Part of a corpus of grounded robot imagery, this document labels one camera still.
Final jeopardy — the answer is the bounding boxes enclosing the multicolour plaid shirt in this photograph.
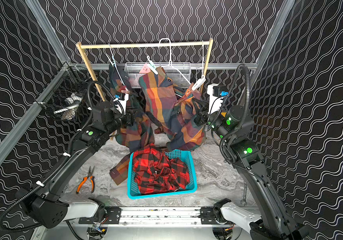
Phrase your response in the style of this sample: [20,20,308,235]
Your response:
[109,64,154,153]
[138,73,206,151]

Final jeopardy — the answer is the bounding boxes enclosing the white clothespin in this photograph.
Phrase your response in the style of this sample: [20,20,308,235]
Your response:
[191,76,206,91]

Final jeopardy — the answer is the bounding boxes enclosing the red black plaid shirt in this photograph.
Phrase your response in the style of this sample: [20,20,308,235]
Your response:
[132,144,190,195]

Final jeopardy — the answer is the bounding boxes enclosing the white wire hanger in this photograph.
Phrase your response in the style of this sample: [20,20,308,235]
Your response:
[200,41,205,79]

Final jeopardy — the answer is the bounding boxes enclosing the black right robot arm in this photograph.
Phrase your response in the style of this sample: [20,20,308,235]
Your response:
[194,64,309,240]

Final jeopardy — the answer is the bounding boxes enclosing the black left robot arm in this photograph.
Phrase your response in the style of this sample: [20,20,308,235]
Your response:
[0,81,134,233]

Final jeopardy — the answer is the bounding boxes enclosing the teal plastic basket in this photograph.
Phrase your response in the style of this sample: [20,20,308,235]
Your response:
[127,150,197,200]

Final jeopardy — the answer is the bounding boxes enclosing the pink triangular item in basket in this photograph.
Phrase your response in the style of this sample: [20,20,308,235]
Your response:
[139,63,151,74]

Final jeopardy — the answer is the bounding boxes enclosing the green clothespin middle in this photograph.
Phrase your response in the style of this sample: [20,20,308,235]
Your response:
[146,55,158,75]

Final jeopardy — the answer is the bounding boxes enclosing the wooden clothes rack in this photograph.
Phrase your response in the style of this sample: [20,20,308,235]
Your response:
[76,38,214,97]

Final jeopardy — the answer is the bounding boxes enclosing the steel wrench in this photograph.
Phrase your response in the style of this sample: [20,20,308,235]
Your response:
[240,182,247,206]

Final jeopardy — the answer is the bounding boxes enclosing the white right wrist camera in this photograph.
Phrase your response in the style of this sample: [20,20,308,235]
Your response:
[207,84,229,114]

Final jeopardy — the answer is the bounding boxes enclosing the white wire mesh basket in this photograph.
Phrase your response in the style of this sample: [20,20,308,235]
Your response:
[124,62,191,89]

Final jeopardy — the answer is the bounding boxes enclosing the orange handled pliers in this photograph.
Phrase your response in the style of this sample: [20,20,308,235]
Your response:
[75,165,96,194]

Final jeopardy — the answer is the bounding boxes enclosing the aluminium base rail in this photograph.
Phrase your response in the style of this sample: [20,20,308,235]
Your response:
[39,205,283,227]

